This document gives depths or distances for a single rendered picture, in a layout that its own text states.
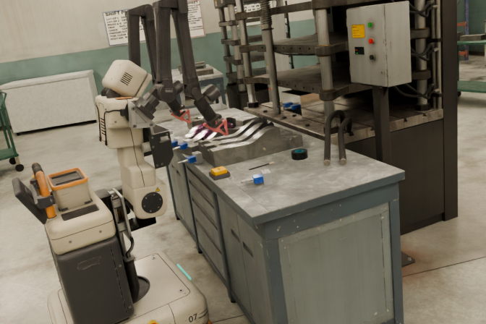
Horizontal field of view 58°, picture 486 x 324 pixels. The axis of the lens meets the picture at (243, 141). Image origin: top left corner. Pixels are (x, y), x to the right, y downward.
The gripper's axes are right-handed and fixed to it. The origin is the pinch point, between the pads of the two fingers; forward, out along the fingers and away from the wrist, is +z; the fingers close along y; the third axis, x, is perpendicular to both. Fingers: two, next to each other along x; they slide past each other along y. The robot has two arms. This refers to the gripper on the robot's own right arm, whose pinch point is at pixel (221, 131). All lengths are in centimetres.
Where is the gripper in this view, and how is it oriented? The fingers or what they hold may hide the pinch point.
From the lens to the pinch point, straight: 207.9
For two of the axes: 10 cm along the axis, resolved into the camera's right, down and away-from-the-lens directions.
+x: -7.0, 6.5, -2.8
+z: 5.1, 7.4, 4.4
